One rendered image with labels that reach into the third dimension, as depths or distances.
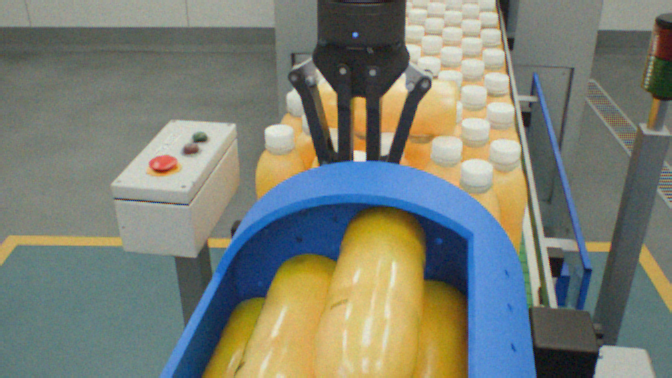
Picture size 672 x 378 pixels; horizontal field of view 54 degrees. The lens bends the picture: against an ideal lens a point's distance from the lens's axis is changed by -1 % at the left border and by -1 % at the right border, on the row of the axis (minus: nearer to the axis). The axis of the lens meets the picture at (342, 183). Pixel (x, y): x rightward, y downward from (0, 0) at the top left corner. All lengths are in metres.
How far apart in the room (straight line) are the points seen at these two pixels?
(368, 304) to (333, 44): 0.22
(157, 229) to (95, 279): 1.77
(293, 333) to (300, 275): 0.07
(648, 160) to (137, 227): 0.72
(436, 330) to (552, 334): 0.26
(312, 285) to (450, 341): 0.12
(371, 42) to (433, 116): 0.34
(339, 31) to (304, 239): 0.19
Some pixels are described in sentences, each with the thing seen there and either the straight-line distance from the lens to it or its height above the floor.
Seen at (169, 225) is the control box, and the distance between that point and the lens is 0.86.
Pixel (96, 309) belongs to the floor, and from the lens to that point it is 2.49.
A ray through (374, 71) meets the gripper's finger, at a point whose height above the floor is 1.30.
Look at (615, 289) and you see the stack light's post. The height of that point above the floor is 0.82.
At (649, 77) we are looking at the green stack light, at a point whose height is 1.18.
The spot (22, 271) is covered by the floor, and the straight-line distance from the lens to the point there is 2.79.
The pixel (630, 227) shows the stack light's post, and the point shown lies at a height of 0.94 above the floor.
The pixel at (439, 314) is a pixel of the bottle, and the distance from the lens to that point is 0.55.
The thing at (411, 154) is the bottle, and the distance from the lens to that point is 0.95.
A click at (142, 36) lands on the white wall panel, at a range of 5.14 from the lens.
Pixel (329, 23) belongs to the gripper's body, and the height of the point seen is 1.35.
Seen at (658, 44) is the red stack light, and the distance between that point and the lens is 1.00.
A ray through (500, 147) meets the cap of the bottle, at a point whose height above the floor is 1.12.
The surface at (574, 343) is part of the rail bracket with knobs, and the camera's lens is 0.77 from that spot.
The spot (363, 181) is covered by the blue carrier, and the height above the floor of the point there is 1.23.
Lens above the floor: 1.50
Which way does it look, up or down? 29 degrees down
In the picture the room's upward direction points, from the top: straight up
